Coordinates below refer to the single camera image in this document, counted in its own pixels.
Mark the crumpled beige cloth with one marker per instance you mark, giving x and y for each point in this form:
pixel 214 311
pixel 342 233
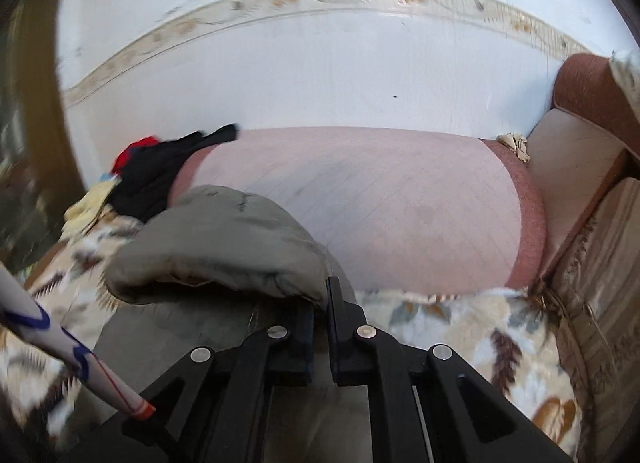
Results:
pixel 515 145

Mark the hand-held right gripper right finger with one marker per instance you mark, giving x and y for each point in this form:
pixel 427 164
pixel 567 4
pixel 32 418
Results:
pixel 345 343

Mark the pink sofa backrest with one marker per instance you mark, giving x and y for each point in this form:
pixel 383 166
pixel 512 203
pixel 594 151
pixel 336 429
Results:
pixel 575 158

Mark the wooden door with glass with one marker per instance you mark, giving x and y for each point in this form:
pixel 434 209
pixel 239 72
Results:
pixel 30 143

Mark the white cloth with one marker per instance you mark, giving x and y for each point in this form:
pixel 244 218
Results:
pixel 627 78

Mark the red cloth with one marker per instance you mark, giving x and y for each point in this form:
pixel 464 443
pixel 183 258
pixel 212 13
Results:
pixel 132 153

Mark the black clothes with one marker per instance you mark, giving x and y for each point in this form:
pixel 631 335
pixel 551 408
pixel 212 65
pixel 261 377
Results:
pixel 150 178

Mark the grey quilted jacket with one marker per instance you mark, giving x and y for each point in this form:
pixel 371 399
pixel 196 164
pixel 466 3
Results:
pixel 225 243

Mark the pink sofa armrest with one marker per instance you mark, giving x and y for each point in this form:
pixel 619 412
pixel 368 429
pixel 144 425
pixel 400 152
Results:
pixel 360 203

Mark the pale yellow cloth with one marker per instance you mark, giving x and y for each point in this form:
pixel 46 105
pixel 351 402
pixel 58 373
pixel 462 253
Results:
pixel 87 205

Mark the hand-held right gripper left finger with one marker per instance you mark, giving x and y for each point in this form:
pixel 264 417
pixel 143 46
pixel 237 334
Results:
pixel 295 343

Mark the leaf-print fleece blanket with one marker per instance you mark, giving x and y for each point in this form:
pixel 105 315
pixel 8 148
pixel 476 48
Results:
pixel 475 343

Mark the quilted striped pillow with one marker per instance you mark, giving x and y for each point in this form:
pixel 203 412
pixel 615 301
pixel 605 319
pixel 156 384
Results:
pixel 605 293

